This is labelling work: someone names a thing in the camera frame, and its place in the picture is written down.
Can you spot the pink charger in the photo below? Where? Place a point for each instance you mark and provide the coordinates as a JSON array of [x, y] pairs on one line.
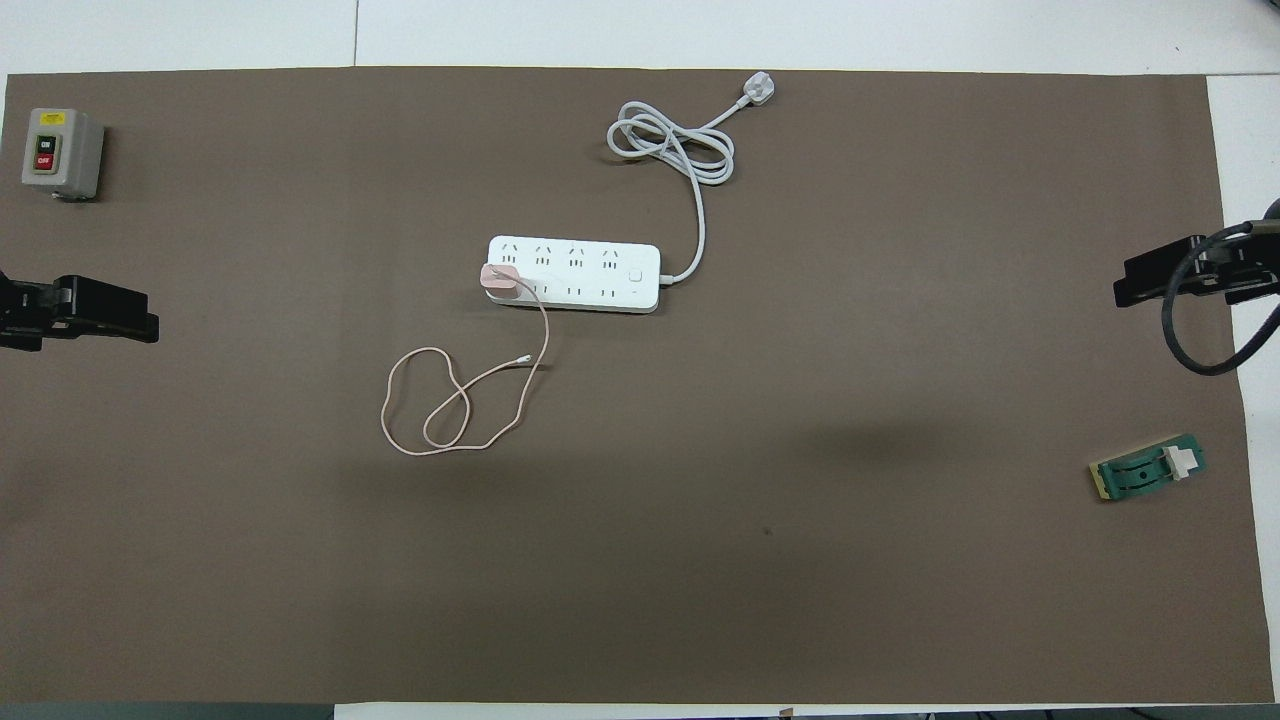
[[500, 279]]

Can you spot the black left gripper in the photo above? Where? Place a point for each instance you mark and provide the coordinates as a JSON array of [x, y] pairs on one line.
[[25, 310]]

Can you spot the white power strip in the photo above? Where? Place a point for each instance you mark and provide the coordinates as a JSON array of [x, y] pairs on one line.
[[575, 275]]

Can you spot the green knife switch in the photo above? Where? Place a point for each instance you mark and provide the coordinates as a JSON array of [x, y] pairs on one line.
[[1140, 472]]

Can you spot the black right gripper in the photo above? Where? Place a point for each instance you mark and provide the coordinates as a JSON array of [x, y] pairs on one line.
[[1250, 280]]

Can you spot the grey on/off switch box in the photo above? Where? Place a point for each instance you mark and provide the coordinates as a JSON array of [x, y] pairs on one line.
[[60, 150]]

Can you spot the brown table mat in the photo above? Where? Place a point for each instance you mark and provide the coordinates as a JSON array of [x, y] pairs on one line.
[[800, 450]]

